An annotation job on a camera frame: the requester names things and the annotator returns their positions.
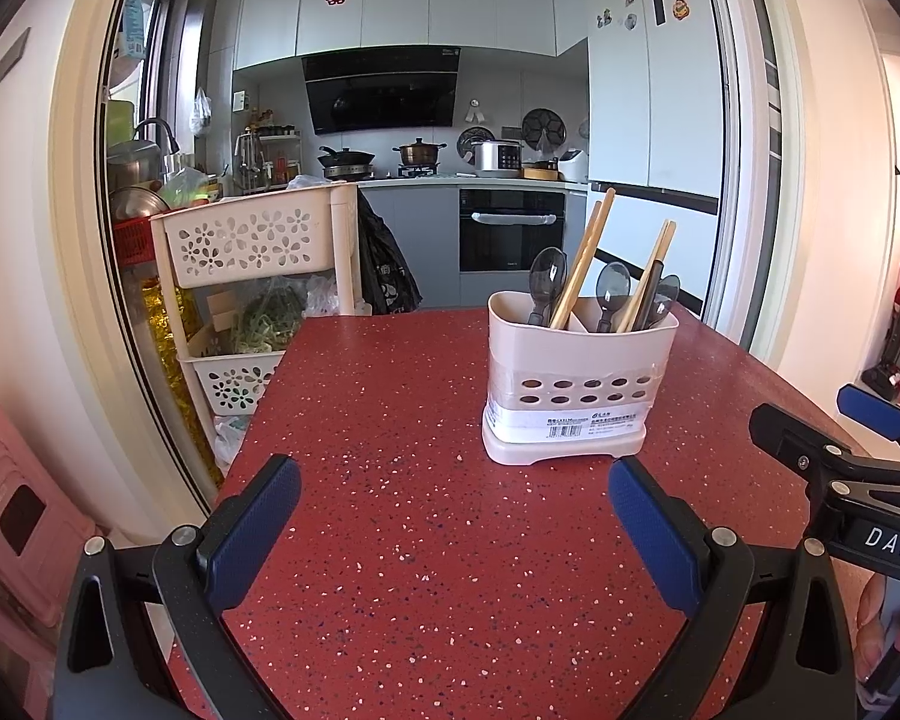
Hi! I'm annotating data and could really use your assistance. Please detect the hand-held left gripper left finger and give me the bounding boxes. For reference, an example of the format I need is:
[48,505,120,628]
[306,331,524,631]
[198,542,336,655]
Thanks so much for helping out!
[51,454,302,720]

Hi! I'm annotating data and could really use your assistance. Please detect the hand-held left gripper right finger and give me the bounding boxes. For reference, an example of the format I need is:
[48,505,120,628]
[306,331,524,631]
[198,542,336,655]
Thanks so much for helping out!
[607,456,860,720]

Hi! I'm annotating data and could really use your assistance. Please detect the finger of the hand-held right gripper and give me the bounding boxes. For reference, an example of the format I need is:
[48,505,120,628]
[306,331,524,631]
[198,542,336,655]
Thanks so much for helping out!
[748,403,900,524]
[836,382,900,442]

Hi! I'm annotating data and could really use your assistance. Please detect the white plastic utensil holder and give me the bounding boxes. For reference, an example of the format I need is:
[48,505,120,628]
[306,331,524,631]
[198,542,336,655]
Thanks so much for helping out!
[482,289,680,466]

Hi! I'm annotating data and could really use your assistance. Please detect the dark translucent plastic spoon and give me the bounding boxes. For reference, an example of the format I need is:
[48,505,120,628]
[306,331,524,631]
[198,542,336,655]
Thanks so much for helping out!
[529,247,569,327]
[649,275,681,327]
[596,262,631,332]

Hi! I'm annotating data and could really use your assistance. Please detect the person's right hand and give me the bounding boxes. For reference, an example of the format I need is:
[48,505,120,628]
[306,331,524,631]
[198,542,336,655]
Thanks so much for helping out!
[855,572,900,682]

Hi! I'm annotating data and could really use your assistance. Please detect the gold foil package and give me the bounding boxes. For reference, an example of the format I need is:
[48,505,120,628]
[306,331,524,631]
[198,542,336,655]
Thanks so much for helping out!
[141,277,222,481]

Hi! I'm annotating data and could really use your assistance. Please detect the green vegetables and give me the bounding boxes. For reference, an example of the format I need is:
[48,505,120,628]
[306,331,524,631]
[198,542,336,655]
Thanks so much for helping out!
[232,277,305,353]

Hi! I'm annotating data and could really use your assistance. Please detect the pink plastic stool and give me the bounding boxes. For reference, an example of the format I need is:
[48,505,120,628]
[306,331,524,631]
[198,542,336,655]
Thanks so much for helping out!
[0,394,98,720]

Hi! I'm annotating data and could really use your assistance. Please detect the beige plastic storage cart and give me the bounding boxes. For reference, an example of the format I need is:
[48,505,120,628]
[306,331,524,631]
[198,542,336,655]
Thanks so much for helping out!
[150,184,361,421]

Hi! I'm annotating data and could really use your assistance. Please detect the black plastic bag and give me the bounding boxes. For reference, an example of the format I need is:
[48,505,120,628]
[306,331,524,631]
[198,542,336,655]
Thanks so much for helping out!
[358,191,423,316]

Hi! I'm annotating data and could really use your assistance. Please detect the red plastic basket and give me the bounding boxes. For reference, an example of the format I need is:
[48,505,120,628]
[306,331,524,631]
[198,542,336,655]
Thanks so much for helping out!
[112,217,155,263]

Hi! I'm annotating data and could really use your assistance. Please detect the black built-in oven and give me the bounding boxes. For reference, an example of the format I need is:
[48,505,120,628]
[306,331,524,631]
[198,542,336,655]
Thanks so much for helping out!
[457,189,567,275]

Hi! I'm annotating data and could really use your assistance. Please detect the grey lower kitchen cabinets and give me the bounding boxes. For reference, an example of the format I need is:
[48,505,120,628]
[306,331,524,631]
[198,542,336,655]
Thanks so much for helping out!
[356,176,590,308]

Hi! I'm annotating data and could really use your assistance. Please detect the white refrigerator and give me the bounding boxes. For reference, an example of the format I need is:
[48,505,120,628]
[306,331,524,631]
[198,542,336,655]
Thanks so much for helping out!
[585,0,725,320]

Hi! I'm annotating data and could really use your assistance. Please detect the white spice rack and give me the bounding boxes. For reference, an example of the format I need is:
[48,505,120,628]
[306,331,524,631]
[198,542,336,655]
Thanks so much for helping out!
[234,127,301,192]

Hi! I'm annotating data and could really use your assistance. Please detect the steel pots by sink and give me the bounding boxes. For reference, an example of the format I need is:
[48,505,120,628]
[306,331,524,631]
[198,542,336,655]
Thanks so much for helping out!
[107,139,170,218]

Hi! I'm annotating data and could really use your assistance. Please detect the black wok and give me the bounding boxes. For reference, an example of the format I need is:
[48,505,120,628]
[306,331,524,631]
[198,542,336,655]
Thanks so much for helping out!
[317,146,376,179]

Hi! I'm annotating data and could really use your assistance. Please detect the round dark steamer rack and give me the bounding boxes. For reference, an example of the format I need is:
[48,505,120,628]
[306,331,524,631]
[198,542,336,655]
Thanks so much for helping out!
[456,127,496,162]
[521,109,567,151]

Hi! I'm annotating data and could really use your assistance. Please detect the silver electric pressure cooker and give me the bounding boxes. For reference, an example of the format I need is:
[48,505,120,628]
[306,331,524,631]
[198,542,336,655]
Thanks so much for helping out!
[471,139,524,177]

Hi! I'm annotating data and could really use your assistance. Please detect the steel pot with lid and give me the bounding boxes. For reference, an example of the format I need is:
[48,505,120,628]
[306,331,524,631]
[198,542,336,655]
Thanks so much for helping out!
[392,137,447,166]

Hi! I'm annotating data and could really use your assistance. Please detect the steel kitchen faucet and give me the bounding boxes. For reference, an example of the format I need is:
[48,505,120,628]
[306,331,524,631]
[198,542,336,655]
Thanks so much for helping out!
[133,118,181,158]

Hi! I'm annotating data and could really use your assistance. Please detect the black range hood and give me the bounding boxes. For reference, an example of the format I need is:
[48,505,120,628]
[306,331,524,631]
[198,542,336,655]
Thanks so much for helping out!
[302,45,462,136]

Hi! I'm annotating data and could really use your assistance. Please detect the white upper cabinets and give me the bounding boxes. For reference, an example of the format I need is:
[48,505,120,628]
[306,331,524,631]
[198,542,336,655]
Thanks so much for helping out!
[232,0,590,72]

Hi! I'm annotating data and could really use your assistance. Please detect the white sliding door frame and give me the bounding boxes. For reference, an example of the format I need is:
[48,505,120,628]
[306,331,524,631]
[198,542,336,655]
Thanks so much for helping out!
[709,0,785,368]

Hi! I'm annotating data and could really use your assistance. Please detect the grey wall plate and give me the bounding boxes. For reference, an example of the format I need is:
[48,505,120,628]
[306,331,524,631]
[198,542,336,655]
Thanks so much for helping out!
[0,28,31,91]

